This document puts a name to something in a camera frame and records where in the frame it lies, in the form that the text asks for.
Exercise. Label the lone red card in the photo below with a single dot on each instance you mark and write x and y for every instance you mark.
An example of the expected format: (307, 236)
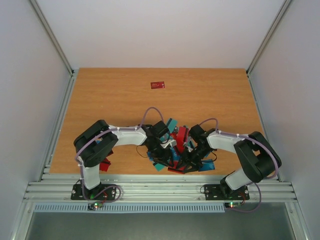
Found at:
(157, 85)

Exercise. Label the grey cable duct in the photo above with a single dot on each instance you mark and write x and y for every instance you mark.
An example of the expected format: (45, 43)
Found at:
(129, 208)

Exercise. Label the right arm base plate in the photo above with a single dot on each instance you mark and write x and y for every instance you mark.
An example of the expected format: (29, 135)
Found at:
(215, 192)

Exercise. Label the large red card left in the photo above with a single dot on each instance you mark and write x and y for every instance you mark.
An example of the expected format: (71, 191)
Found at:
(104, 165)

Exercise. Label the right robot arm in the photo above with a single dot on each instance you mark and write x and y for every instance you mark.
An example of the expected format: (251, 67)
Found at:
(257, 158)

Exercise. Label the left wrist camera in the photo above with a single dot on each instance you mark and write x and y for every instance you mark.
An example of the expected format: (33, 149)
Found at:
(170, 143)

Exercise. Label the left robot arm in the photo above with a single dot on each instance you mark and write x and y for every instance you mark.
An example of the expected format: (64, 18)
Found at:
(97, 142)

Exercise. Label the red stripe card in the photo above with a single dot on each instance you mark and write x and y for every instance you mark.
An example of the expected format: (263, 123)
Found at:
(176, 168)
(181, 138)

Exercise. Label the blue stripe card right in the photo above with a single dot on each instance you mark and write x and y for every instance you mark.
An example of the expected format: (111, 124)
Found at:
(207, 165)

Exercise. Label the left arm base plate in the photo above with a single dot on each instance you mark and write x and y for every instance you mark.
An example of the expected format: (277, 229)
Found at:
(99, 193)

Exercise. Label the aluminium rail frame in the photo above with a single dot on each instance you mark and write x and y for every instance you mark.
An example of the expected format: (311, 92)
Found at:
(150, 188)

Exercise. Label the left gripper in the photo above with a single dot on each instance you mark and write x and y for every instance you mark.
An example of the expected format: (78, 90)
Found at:
(163, 159)

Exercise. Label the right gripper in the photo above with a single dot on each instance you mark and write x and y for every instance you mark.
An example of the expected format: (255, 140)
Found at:
(191, 158)

